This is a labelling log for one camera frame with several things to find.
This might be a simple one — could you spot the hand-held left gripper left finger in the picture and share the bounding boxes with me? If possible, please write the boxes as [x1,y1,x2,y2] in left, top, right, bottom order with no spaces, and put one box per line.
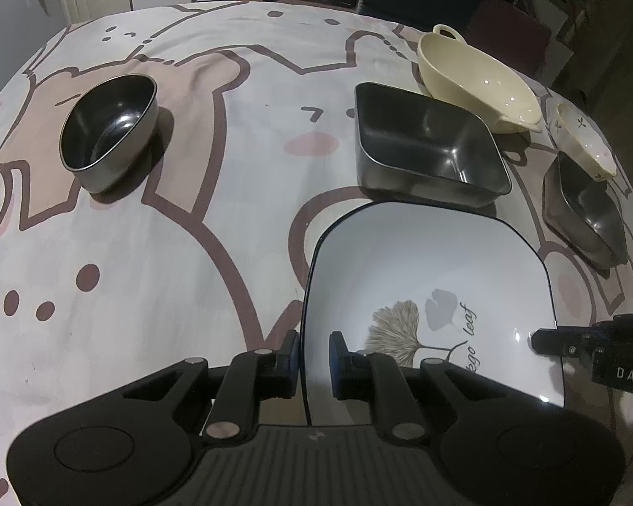
[121,329,301,446]

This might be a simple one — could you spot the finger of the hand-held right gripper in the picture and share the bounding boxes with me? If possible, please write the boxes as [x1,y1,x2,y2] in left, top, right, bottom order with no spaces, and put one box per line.
[530,327,597,362]

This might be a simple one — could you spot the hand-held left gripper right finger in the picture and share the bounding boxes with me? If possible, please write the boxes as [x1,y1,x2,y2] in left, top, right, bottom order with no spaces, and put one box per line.
[330,331,512,444]

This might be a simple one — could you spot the small square steel bowl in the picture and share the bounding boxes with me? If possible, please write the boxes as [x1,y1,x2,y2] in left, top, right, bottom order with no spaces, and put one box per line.
[542,152,628,269]

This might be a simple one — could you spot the white square leaf-print plate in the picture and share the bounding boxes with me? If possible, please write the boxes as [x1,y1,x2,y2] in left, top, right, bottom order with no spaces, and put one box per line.
[300,201,565,425]

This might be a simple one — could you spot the white yellow-rimmed flower bowl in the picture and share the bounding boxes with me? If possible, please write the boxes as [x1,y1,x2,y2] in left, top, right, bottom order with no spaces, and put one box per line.
[551,102,618,180]

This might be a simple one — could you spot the large square steel container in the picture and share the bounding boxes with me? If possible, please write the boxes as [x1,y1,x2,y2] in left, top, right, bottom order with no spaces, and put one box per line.
[354,82,512,207]

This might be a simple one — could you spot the cream two-handled bowl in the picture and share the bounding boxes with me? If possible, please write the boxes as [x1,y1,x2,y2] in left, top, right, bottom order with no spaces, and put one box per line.
[417,24,544,135]

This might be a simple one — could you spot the round steel bowl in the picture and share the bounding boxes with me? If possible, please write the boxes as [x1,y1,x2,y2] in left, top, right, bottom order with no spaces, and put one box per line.
[59,74,159,194]

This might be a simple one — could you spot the bear-print blanket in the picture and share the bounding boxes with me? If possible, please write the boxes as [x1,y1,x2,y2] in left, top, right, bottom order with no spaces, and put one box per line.
[0,0,633,506]

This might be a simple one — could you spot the maroon cushion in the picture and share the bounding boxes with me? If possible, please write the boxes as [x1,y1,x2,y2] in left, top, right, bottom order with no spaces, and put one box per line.
[467,0,552,77]

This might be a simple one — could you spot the wooden bench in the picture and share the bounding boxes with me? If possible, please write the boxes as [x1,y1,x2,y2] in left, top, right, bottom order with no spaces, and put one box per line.
[192,0,360,11]

